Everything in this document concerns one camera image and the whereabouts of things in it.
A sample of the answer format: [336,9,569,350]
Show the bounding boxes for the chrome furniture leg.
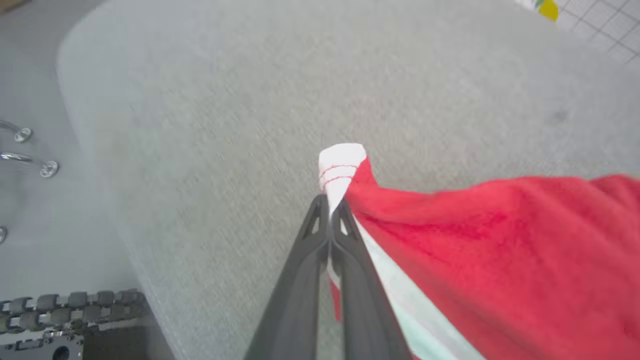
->
[0,151,60,179]
[0,120,33,144]

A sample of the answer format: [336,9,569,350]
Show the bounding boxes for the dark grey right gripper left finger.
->
[244,194,331,360]

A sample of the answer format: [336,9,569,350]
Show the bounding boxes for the lemon print grid backdrop panel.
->
[515,0,640,67]

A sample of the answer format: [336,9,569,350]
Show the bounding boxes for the light grey fabric sofa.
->
[56,0,640,360]

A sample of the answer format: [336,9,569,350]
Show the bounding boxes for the red garment with white cuff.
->
[318,143,640,360]

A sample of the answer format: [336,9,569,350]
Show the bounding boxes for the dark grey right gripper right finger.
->
[330,198,414,360]

